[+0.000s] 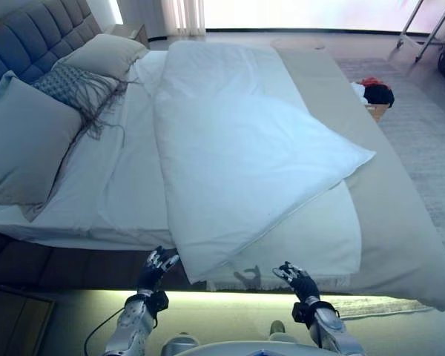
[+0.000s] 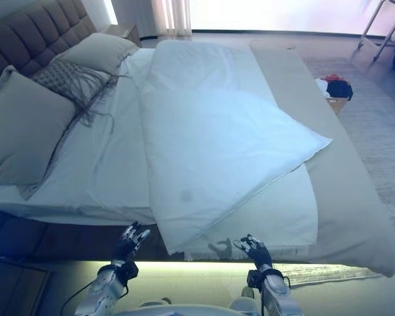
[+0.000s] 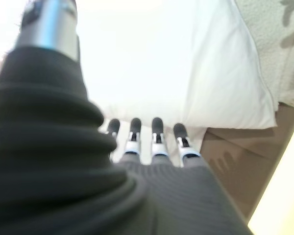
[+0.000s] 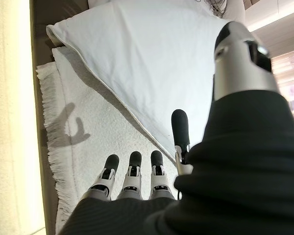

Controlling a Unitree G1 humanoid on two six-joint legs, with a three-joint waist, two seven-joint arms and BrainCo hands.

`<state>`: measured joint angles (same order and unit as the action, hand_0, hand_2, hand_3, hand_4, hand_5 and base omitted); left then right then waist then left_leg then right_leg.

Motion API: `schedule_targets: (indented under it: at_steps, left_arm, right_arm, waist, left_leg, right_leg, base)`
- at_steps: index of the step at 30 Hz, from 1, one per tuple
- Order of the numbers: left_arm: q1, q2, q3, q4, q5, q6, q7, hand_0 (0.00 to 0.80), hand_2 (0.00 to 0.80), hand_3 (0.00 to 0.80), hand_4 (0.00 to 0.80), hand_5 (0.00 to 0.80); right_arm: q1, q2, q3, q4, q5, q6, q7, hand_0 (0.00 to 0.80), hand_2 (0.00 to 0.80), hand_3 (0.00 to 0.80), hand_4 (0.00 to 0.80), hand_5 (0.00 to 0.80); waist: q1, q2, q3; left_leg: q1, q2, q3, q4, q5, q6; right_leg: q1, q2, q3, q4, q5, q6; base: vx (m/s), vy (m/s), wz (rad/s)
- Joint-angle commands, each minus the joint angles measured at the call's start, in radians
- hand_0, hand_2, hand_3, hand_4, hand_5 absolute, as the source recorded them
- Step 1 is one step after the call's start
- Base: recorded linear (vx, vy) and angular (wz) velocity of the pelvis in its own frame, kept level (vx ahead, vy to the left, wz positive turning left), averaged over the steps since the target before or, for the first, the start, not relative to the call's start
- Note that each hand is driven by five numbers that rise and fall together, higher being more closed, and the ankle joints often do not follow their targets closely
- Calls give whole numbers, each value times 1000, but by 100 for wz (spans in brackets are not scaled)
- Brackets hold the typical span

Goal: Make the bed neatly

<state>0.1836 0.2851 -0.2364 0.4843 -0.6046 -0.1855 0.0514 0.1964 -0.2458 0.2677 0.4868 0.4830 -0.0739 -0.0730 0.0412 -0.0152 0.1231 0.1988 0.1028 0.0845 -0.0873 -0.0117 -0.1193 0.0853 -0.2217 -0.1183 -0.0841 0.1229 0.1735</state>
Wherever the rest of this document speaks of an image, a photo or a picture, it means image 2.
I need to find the striped pale rug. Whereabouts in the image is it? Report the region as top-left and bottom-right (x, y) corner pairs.
(271, 263), (384, 288)

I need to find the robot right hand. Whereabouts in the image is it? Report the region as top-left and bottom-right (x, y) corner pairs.
(233, 233), (274, 272)

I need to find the large beige pillow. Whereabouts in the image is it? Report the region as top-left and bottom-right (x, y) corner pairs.
(0, 65), (78, 202)

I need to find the sheer curtain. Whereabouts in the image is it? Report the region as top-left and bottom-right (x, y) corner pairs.
(149, 0), (194, 37)

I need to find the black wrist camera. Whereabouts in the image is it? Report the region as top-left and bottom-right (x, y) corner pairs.
(246, 269), (263, 288)
(119, 259), (140, 281)

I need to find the cardboard box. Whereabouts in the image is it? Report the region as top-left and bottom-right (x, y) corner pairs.
(324, 94), (348, 115)

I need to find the white garment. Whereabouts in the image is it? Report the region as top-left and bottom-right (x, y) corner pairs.
(315, 77), (332, 98)

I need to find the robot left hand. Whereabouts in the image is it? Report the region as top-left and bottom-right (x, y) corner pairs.
(113, 220), (151, 265)

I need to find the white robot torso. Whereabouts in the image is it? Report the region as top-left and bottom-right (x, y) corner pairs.
(114, 298), (233, 316)

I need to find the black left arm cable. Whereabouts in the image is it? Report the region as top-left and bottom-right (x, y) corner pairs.
(65, 279), (100, 316)

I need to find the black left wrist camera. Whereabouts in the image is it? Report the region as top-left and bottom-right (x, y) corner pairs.
(119, 259), (140, 281)

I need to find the small wooden bedside table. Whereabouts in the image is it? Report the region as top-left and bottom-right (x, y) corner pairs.
(117, 24), (142, 49)

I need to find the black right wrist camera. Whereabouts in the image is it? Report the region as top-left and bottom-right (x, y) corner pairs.
(246, 269), (263, 288)

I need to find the black garment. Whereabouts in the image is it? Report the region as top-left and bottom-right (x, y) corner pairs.
(325, 80), (354, 101)

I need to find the beige bed runner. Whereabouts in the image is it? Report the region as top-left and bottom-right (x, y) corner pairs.
(249, 39), (395, 278)

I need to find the white bed sheet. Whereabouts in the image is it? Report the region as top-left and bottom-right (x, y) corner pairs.
(0, 48), (159, 228)

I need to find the tufted upholstered headboard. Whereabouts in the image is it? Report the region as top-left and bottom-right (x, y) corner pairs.
(0, 0), (101, 97)

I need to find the grey fringed knitted cushion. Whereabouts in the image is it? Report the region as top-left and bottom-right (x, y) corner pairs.
(31, 59), (133, 130)

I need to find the metal tube frame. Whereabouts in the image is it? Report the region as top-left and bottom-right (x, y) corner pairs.
(350, 0), (395, 64)

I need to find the white duvet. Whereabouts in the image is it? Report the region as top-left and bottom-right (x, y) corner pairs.
(140, 39), (333, 256)

